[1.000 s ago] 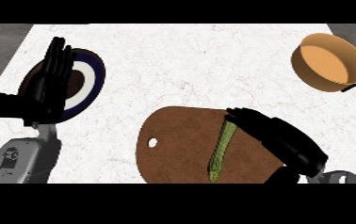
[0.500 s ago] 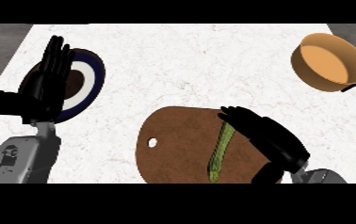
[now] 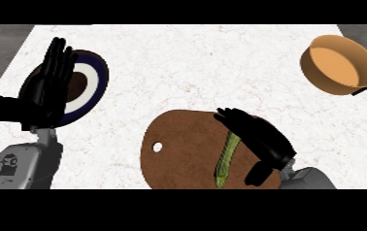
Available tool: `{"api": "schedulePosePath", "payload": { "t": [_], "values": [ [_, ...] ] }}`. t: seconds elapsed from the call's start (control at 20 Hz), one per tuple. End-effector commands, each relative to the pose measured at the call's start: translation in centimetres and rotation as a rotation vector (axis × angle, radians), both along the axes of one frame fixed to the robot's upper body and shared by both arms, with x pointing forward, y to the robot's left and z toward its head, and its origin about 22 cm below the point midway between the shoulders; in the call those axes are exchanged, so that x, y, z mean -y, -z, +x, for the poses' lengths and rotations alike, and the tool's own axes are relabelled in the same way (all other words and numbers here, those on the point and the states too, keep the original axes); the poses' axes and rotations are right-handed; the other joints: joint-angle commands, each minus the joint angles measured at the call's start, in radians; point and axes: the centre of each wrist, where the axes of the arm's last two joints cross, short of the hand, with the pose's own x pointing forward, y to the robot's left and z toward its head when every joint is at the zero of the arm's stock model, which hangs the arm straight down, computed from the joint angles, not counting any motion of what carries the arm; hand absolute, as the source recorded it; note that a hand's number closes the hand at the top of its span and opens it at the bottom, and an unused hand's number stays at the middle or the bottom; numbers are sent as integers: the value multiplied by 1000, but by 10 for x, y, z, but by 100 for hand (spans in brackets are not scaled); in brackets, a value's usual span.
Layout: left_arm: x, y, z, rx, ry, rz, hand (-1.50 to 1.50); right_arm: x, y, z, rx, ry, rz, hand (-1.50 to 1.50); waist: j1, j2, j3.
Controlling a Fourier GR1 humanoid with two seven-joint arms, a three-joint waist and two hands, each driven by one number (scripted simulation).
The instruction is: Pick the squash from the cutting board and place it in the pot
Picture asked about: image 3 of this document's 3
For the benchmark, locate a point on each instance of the orange pot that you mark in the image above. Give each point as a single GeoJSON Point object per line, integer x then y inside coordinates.
{"type": "Point", "coordinates": [335, 65]}

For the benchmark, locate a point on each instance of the brown wooden cutting board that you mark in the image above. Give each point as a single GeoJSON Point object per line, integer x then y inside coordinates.
{"type": "Point", "coordinates": [187, 150]}

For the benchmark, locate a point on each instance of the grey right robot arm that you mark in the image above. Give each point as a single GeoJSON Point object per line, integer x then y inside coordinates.
{"type": "Point", "coordinates": [305, 178]}

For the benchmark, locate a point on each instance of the green squash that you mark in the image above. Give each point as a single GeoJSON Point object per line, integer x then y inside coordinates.
{"type": "Point", "coordinates": [227, 162]}

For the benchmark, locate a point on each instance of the blue white brown plate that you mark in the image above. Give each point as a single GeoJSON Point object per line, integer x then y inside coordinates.
{"type": "Point", "coordinates": [87, 86]}

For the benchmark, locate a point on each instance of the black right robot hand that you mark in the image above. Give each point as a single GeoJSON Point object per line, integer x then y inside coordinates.
{"type": "Point", "coordinates": [261, 134]}

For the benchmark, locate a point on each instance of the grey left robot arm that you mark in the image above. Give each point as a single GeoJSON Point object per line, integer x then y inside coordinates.
{"type": "Point", "coordinates": [30, 163]}

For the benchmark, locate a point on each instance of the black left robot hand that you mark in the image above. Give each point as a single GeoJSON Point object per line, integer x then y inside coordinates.
{"type": "Point", "coordinates": [46, 89]}

